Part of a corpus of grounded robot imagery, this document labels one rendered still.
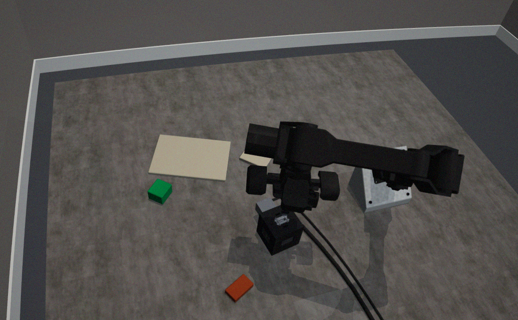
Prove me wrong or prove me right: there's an orange rectangular block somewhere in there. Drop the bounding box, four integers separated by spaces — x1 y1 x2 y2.
225 274 254 302

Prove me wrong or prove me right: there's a green cube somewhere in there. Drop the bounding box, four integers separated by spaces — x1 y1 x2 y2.
147 179 172 204

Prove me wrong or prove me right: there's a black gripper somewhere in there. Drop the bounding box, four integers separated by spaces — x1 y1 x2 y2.
246 165 340 201

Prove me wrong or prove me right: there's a beige flat rectangular board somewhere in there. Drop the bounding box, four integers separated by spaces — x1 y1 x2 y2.
148 135 231 182

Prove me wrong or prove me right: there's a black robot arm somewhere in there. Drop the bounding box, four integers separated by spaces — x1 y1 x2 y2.
244 121 465 213

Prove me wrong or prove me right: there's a beige flat square plate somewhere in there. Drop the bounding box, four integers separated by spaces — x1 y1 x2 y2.
239 152 272 166

